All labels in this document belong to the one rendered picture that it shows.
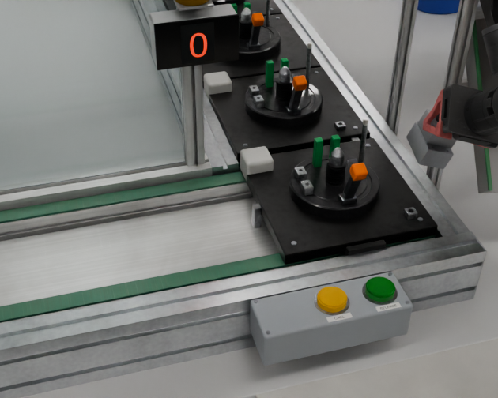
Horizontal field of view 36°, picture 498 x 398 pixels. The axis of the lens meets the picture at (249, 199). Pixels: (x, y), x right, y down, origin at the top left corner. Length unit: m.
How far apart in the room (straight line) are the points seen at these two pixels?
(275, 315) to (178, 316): 0.13
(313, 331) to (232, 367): 0.14
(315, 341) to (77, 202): 0.45
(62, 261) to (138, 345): 0.21
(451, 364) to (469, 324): 0.09
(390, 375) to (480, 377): 0.12
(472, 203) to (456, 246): 0.25
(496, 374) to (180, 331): 0.44
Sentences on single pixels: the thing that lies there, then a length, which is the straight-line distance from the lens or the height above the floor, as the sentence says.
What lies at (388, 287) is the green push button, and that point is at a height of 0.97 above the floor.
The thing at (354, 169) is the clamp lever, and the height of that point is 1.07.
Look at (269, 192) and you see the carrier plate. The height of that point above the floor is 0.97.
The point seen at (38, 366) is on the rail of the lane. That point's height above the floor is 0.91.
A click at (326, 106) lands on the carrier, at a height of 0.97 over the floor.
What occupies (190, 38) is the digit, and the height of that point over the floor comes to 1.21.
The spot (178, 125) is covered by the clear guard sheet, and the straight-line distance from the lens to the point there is 1.24.
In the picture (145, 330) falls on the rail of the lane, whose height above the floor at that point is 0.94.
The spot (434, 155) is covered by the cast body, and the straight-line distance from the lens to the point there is 1.13.
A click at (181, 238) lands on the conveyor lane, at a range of 1.21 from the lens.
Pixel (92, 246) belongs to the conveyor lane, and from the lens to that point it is 1.21.
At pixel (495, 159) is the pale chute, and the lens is 1.24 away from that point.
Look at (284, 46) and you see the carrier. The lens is 1.61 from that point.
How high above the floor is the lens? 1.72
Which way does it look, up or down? 39 degrees down
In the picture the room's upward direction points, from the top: 1 degrees clockwise
